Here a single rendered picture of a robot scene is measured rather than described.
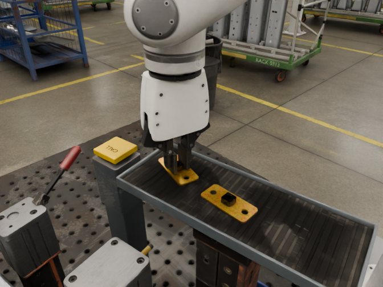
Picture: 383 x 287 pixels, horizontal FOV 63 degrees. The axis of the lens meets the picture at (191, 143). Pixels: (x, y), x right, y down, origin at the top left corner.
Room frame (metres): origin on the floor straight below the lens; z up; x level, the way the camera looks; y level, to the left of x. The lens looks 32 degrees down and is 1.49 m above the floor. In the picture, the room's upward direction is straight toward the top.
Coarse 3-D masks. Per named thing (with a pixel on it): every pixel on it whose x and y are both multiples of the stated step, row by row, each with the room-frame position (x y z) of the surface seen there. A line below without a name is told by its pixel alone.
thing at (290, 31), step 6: (294, 0) 6.42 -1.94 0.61; (294, 6) 6.40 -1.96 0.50; (294, 12) 6.39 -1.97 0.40; (300, 12) 6.37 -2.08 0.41; (294, 18) 6.37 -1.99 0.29; (300, 18) 6.40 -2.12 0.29; (294, 24) 6.36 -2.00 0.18; (288, 30) 6.43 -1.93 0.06; (294, 30) 6.35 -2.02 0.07; (300, 30) 6.33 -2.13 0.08
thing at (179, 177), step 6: (162, 162) 0.45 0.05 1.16; (180, 162) 0.43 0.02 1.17; (180, 168) 0.42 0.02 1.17; (174, 174) 0.41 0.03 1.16; (180, 174) 0.41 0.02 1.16; (186, 174) 0.41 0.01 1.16; (192, 174) 0.41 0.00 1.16; (174, 180) 0.40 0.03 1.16; (180, 180) 0.40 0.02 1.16; (186, 180) 0.40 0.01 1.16; (192, 180) 0.40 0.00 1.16
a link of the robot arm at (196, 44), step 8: (200, 32) 0.40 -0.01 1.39; (192, 40) 0.39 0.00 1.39; (200, 40) 0.41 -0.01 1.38; (144, 48) 0.41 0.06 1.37; (152, 48) 0.40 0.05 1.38; (160, 48) 0.39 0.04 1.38; (168, 48) 0.39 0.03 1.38; (176, 48) 0.39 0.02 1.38; (184, 48) 0.39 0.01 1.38; (192, 48) 0.39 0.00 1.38; (200, 48) 0.41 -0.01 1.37
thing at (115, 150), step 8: (104, 144) 0.51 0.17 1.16; (112, 144) 0.51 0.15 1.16; (120, 144) 0.51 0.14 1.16; (128, 144) 0.51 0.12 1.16; (96, 152) 0.49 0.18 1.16; (104, 152) 0.48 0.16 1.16; (112, 152) 0.48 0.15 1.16; (120, 152) 0.48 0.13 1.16; (128, 152) 0.49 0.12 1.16; (112, 160) 0.46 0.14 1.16; (120, 160) 0.47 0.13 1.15
